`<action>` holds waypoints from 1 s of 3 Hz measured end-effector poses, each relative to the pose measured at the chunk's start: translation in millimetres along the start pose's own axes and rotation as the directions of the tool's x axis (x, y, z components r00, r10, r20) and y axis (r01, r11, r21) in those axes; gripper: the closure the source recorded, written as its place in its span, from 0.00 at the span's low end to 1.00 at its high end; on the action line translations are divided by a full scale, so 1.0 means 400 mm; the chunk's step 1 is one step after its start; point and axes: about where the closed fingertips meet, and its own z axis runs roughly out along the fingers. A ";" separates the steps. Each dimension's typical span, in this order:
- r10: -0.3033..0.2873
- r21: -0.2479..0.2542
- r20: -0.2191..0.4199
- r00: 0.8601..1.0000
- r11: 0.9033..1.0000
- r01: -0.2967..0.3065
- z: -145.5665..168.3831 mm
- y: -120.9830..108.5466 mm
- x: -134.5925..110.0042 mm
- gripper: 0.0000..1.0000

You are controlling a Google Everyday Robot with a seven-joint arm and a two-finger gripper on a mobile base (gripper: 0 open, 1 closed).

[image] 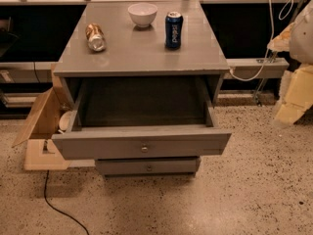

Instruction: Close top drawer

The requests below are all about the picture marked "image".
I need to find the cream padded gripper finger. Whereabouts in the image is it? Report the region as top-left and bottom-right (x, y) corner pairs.
(273, 64), (313, 125)

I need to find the grey top drawer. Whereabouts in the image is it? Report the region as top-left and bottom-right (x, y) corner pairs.
(53, 76), (231, 160)

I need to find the grey drawer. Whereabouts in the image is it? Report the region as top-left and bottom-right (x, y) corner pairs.
(53, 76), (231, 160)
(95, 157), (201, 176)

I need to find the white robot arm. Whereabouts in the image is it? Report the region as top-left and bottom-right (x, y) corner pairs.
(267, 1), (313, 126)

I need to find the grey drawer cabinet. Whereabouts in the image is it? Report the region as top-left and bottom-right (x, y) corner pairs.
(53, 0), (231, 178)

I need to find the grey lower drawer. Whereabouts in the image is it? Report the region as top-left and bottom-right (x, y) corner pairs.
(95, 157), (201, 176)

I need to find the metal slanted pole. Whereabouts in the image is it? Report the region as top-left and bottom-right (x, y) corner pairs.
(252, 0), (313, 107)

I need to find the blue pepsi can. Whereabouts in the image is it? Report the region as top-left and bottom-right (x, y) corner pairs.
(165, 11), (184, 49)

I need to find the white ceramic bowl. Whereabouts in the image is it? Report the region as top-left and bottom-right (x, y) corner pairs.
(128, 3), (157, 28)

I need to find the lying golden can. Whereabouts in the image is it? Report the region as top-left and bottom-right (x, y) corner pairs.
(85, 23), (107, 52)

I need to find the white plate in box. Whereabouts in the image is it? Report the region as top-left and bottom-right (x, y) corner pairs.
(59, 111), (71, 131)

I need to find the white hanging cable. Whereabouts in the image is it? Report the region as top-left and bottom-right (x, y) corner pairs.
(229, 0), (295, 82)

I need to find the black floor cable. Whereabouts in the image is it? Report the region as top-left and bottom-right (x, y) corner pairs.
(43, 169), (91, 235)

